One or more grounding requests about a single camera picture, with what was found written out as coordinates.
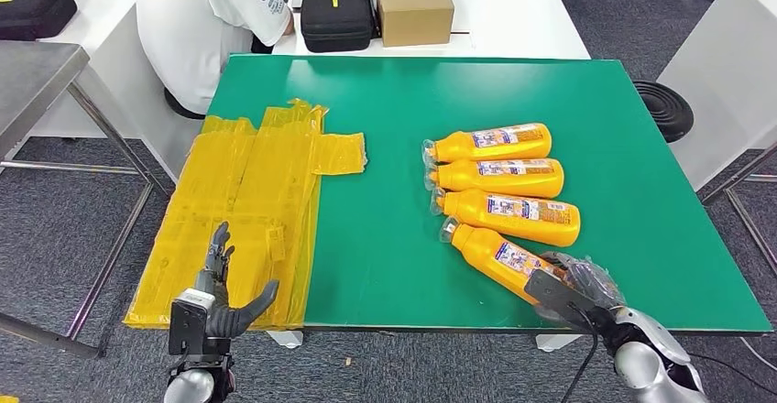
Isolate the black zippered case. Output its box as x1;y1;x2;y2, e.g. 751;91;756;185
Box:
300;0;376;54
0;0;78;41

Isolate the orange detergent bottle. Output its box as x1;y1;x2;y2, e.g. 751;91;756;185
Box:
439;216;569;306
421;123;553;165
424;158;565;200
430;188;582;248

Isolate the brown cardboard box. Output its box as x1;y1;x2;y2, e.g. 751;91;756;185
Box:
375;0;455;49

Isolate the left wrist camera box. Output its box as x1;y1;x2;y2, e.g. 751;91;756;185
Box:
168;289;216;356

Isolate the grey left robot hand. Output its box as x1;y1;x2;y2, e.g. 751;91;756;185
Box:
192;222;280;340

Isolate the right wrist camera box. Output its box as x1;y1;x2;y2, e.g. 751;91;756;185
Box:
523;268;599;329

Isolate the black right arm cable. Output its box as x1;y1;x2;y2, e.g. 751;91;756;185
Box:
558;302;600;403

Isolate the white desk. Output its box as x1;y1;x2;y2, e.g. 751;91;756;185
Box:
656;0;777;192
273;0;591;60
0;0;204;183

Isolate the person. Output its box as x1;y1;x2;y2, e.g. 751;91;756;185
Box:
136;0;296;116

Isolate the white table foot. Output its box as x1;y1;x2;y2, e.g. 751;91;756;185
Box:
535;333;584;353
266;330;303;350

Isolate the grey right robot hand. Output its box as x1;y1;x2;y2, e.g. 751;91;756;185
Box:
535;251;627;327

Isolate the yellow plastic-wrapped cardboard sheet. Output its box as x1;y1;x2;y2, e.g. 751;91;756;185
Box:
121;97;367;332

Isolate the steel table frame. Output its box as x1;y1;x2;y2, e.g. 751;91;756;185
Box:
701;144;777;277

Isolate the black ribbed round stool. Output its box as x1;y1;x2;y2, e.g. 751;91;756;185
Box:
632;80;695;144

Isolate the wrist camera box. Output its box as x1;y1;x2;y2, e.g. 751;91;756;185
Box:
523;268;599;329
168;289;216;356

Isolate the steel table with legs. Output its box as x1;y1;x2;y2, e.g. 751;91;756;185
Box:
0;40;171;359

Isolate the green table board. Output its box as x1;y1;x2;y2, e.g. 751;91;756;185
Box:
204;54;774;336

